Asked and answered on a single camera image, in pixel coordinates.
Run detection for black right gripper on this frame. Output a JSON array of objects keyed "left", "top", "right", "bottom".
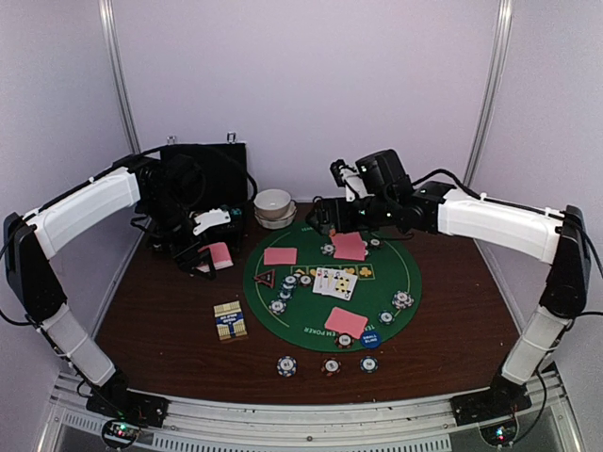
[{"left": 305, "top": 193, "right": 396, "bottom": 236}]

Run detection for pink backed card deck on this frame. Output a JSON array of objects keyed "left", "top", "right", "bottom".
[{"left": 199, "top": 242, "right": 234, "bottom": 270}]

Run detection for dealt red card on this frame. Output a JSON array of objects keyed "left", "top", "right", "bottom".
[
  {"left": 263, "top": 247, "right": 298, "bottom": 266},
  {"left": 324, "top": 307, "right": 368, "bottom": 339},
  {"left": 331, "top": 232, "right": 366, "bottom": 262}
]

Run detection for face up community cards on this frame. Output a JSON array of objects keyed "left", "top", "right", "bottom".
[{"left": 312, "top": 267, "right": 358, "bottom": 301}]

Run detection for single blue chip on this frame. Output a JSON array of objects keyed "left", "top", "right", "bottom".
[{"left": 378, "top": 311, "right": 395, "bottom": 325}]

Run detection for blue small blind button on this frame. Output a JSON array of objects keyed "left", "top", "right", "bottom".
[{"left": 360, "top": 331, "right": 383, "bottom": 349}]

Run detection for blue white chip stack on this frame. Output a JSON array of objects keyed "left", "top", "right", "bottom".
[{"left": 276, "top": 355, "right": 298, "bottom": 378}]

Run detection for dark blue green chip stack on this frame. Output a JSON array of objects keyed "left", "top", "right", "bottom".
[{"left": 359, "top": 356, "right": 379, "bottom": 374}]

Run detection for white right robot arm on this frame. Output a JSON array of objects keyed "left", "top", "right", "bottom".
[{"left": 306, "top": 182, "right": 591, "bottom": 416}]

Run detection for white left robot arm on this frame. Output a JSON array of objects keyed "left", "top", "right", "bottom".
[{"left": 4, "top": 155, "right": 213, "bottom": 418}]

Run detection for white scalloped dish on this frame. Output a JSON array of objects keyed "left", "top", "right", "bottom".
[{"left": 254, "top": 201, "right": 298, "bottom": 231}]

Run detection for white ceramic bowl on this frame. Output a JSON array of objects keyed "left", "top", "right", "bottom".
[{"left": 253, "top": 188, "right": 292, "bottom": 218}]

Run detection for gold card box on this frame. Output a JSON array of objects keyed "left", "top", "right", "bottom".
[{"left": 213, "top": 300, "right": 248, "bottom": 341}]

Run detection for green round poker mat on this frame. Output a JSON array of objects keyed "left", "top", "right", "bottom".
[{"left": 243, "top": 221, "right": 422, "bottom": 352}]

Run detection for triangular black red all-in marker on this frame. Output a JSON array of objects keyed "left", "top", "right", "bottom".
[{"left": 253, "top": 269, "right": 276, "bottom": 289}]

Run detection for black poker chip case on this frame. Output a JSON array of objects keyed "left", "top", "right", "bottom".
[{"left": 149, "top": 143, "right": 255, "bottom": 253}]

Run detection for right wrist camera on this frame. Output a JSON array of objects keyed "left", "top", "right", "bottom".
[{"left": 330, "top": 149, "right": 414, "bottom": 202}]

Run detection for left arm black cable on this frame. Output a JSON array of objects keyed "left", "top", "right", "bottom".
[{"left": 136, "top": 145, "right": 260, "bottom": 208}]

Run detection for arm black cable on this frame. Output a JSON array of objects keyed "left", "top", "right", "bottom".
[
  {"left": 577, "top": 220, "right": 603, "bottom": 316},
  {"left": 136, "top": 145, "right": 260, "bottom": 208}
]

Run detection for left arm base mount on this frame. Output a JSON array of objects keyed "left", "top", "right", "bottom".
[{"left": 86, "top": 369, "right": 170, "bottom": 428}]

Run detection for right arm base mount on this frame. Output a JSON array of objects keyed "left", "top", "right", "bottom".
[{"left": 450, "top": 374, "right": 531, "bottom": 426}]

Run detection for aluminium frame post left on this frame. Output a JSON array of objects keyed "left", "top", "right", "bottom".
[{"left": 98, "top": 0, "right": 141, "bottom": 154}]

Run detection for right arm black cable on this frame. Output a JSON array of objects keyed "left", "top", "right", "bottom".
[{"left": 577, "top": 220, "right": 603, "bottom": 316}]

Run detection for aluminium front rail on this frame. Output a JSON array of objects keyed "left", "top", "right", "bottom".
[{"left": 33, "top": 370, "right": 587, "bottom": 451}]

